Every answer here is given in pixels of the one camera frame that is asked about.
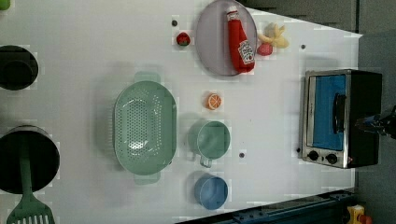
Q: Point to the large black cylinder holder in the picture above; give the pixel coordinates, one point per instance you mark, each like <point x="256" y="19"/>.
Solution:
<point x="43" y="154"/>

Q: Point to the pink strawberry toy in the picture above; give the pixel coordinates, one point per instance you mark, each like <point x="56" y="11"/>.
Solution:
<point x="265" y="49"/>

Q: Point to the bright green object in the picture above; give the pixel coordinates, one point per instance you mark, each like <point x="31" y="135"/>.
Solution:
<point x="4" y="4"/>

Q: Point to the small red strawberry toy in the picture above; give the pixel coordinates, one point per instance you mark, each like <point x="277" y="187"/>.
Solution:
<point x="183" y="39"/>

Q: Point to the orange slice toy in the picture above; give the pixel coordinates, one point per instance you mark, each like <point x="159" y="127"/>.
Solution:
<point x="213" y="101"/>

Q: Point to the red ketchup bottle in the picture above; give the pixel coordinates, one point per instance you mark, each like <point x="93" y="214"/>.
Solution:
<point x="242" y="54"/>

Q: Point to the blue cup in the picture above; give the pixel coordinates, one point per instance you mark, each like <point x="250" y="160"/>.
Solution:
<point x="211" y="191"/>

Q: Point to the green perforated colander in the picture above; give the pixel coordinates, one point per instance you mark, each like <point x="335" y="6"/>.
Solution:
<point x="145" y="128"/>

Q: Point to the green slotted spatula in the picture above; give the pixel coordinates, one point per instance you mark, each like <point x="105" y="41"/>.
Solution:
<point x="29" y="210"/>

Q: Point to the yellow peeled banana toy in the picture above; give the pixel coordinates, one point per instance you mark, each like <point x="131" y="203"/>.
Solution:
<point x="274" y="36"/>

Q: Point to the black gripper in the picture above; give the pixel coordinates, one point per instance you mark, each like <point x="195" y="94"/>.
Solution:
<point x="383" y="124"/>

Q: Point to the black and steel toaster oven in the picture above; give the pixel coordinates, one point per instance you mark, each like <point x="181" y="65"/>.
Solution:
<point x="338" y="118"/>

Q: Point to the green mug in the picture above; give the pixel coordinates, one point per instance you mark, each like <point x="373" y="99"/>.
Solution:
<point x="210" y="139"/>

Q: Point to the small black cylinder cup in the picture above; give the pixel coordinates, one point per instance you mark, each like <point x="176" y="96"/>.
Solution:
<point x="18" y="68"/>

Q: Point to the grey round plate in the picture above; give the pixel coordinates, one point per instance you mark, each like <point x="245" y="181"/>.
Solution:
<point x="211" y="36"/>

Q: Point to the blue oven door with handle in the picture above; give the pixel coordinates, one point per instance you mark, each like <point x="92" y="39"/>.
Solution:
<point x="323" y="90"/>

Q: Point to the yellow and red toy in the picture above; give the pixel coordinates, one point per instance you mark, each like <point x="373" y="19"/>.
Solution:
<point x="358" y="216"/>

